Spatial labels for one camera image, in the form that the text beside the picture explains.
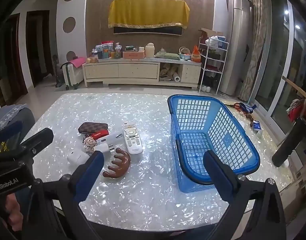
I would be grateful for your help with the orange snack bag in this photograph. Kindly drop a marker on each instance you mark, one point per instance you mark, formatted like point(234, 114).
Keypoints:
point(195, 55)

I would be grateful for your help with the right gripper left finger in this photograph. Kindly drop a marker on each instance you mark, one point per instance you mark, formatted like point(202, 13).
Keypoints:
point(85, 176)

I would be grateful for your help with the patterned curtain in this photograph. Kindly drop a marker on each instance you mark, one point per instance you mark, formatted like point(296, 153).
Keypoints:
point(259, 32)

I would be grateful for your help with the white TV remote control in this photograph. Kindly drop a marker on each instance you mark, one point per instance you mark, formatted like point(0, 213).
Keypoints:
point(132, 138)

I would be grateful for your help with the cream thermos jug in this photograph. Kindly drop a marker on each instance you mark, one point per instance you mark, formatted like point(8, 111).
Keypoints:
point(150, 50)

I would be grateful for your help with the white power adapter block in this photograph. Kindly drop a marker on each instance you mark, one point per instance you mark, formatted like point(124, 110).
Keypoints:
point(105, 149)

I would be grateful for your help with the blue white small packet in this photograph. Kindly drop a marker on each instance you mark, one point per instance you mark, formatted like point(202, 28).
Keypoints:
point(256, 126)

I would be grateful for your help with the blue plastic basket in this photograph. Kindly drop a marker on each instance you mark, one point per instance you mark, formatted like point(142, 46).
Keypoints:
point(202, 123)

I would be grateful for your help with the cream TV cabinet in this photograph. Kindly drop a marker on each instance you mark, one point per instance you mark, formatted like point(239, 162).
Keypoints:
point(156, 72)

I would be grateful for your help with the white metal shelf rack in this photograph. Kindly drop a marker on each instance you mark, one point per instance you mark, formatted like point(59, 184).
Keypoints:
point(213, 51)

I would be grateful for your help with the person's left hand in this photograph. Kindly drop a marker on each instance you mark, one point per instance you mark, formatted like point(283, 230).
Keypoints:
point(15, 219)

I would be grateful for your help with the white suitcase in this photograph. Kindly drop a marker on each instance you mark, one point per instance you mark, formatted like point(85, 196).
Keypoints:
point(73, 75)

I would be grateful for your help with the white charger plug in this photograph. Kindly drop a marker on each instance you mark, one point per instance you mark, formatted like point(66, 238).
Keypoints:
point(111, 139)

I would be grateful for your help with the standing air conditioner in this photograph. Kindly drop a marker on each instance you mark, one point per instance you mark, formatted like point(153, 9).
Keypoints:
point(239, 34)

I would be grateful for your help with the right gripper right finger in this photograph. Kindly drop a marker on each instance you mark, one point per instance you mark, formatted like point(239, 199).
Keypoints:
point(221, 175)

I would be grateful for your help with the red blue lanyard keys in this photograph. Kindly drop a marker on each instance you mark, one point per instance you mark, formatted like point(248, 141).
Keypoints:
point(241, 107)

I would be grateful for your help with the brown checkered wallet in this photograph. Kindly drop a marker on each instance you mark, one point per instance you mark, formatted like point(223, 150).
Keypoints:
point(92, 127)

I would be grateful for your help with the astronaut figurine keychain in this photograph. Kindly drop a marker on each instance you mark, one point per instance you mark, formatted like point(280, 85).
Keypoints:
point(89, 144)

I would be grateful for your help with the orange cardboard box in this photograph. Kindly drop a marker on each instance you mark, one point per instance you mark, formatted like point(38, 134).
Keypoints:
point(132, 55)

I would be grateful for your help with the brown wooden head massager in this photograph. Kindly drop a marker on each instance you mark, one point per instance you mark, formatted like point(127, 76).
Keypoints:
point(119, 165)

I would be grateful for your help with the white earbuds case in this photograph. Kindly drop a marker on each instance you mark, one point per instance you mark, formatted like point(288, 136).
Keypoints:
point(77, 157)

